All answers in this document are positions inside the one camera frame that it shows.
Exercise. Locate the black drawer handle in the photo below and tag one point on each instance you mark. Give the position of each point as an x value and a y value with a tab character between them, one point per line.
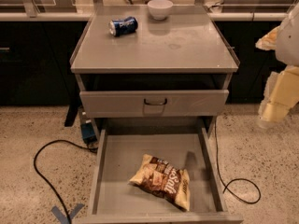
155	102

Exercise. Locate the brown chip bag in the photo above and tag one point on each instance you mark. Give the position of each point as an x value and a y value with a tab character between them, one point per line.
163	180

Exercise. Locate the blue soda can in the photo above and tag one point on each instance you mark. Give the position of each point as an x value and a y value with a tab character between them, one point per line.
124	26

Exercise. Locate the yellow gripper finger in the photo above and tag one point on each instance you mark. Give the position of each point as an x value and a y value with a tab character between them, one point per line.
280	95
268	41

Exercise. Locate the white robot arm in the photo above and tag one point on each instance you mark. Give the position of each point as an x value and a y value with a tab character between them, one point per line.
287	50

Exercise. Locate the closed top drawer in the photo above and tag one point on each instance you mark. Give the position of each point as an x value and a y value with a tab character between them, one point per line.
128	104

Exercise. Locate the grey drawer cabinet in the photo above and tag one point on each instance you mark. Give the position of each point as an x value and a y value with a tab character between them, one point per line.
184	52

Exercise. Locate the white bowl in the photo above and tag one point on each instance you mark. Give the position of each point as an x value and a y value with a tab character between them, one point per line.
159	9

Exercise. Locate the dark counter cabinet right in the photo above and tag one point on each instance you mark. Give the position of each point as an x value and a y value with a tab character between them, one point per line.
256	65

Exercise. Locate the dark counter cabinet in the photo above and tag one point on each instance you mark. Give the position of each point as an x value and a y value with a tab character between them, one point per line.
34	62
256	65

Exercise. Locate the blue power adapter box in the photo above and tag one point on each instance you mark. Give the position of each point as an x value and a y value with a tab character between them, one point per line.
87	132

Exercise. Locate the dark counter cabinet left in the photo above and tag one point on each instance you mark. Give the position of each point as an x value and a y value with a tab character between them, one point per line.
34	62

